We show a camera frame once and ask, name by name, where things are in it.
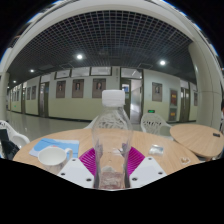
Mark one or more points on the blue and white paper booklet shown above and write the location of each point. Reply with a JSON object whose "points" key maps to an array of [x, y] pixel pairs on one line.
{"points": [[56, 144]]}

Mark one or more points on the white ceramic mug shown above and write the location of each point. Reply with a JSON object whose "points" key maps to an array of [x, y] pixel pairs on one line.
{"points": [[53, 158]]}

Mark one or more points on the round ceiling lights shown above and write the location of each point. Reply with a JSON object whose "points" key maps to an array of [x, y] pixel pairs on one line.
{"points": [[79, 56]]}

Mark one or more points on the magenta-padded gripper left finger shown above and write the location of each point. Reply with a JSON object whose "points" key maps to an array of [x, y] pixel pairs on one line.
{"points": [[75, 170]]}

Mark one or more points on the clear plastic packet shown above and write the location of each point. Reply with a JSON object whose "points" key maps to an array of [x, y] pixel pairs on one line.
{"points": [[156, 149]]}

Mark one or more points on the black bag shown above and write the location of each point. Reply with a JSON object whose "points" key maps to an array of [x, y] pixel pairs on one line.
{"points": [[7, 146]]}

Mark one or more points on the black phone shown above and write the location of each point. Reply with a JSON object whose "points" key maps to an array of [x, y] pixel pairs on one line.
{"points": [[216, 134]]}

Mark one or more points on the framed wall portraits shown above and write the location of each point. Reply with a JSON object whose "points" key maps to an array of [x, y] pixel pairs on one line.
{"points": [[77, 88]]}

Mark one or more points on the small clear wrapper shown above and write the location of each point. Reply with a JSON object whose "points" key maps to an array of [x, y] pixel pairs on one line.
{"points": [[185, 161]]}

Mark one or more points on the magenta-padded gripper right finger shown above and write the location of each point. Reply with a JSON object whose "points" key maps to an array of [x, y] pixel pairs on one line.
{"points": [[148, 170]]}

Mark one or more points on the round wooden side table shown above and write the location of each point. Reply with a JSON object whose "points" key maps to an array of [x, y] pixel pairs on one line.
{"points": [[196, 138]]}

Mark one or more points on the person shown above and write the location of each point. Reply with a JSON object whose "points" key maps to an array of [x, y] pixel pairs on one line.
{"points": [[222, 116]]}

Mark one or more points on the clear plastic bottle white cap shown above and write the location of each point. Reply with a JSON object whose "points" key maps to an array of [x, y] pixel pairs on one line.
{"points": [[111, 133]]}

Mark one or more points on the green exit sign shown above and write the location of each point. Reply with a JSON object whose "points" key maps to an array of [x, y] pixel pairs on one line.
{"points": [[151, 111]]}

